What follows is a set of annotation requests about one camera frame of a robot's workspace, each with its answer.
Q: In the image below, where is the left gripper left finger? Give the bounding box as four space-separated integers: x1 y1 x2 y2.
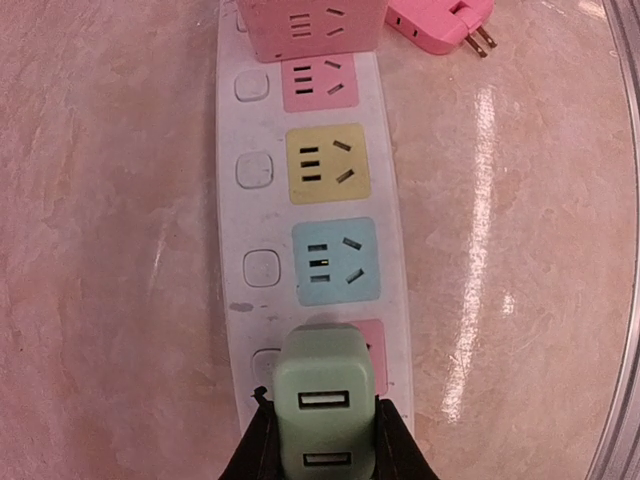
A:
219 386 280 480

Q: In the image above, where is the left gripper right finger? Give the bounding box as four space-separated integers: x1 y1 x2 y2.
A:
374 397 439 480

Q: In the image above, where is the aluminium front rail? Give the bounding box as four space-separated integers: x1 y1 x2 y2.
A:
582 0 640 480

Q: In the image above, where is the pink plug adapter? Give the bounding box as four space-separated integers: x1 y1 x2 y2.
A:
385 0 497 58

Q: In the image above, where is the green plug adapter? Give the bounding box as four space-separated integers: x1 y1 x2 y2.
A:
273 324 376 479

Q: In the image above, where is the pink cube socket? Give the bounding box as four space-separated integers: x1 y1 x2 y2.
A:
237 0 388 63

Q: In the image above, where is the white multicolour power strip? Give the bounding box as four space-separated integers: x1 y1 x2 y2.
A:
216 1 414 425

